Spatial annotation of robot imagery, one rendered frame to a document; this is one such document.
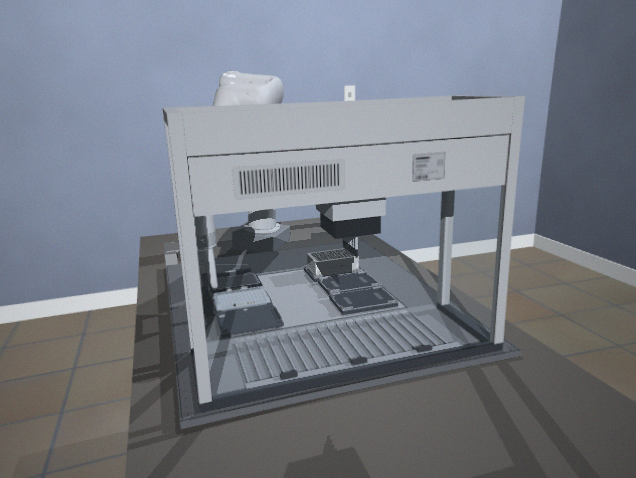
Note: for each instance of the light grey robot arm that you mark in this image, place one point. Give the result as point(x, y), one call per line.
point(256, 89)

